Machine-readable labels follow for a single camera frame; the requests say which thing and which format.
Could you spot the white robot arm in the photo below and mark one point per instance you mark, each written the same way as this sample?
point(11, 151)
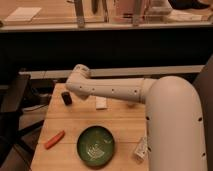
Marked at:
point(174, 116)

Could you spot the white paper sheet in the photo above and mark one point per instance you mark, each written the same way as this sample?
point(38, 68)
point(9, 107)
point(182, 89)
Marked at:
point(22, 14)

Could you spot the white rectangular sponge block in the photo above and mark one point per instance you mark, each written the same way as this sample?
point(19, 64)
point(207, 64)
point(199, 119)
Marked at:
point(101, 103)

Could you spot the metal rail bar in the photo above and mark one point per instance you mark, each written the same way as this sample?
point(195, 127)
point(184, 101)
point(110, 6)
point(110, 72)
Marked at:
point(118, 72)

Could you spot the green ceramic plate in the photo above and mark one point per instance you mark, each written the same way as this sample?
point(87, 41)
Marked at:
point(95, 146)

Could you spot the orange marker pen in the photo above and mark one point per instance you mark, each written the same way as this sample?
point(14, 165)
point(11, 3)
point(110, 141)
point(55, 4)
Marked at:
point(54, 140)

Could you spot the white paper cup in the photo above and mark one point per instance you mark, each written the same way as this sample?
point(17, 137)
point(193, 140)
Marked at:
point(131, 104)

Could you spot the white plastic bottle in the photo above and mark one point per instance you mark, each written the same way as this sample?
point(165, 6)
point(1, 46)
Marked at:
point(141, 150)

